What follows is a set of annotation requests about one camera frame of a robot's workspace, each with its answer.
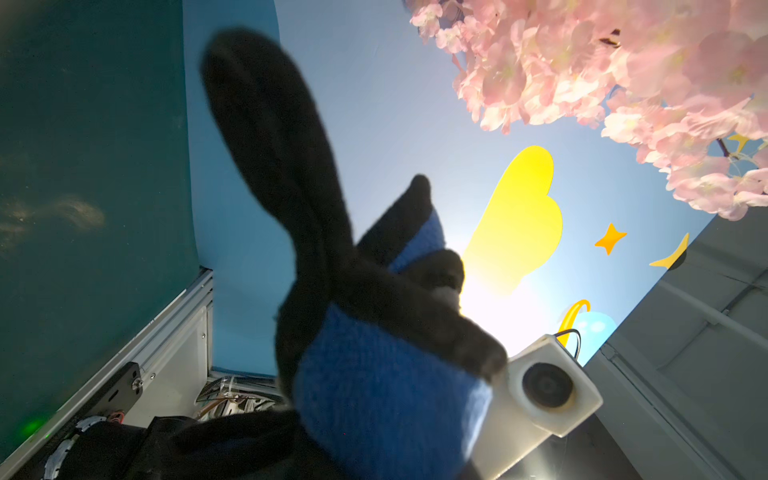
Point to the grey blue wiping cloth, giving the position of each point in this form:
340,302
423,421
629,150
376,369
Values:
383,377

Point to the pink cherry blossom tree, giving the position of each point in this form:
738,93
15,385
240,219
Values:
682,82

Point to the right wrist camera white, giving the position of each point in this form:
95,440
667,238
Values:
542,392

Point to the aluminium mounting rail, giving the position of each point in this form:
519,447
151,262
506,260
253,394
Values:
58,343

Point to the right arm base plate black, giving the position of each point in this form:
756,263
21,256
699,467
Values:
119,393

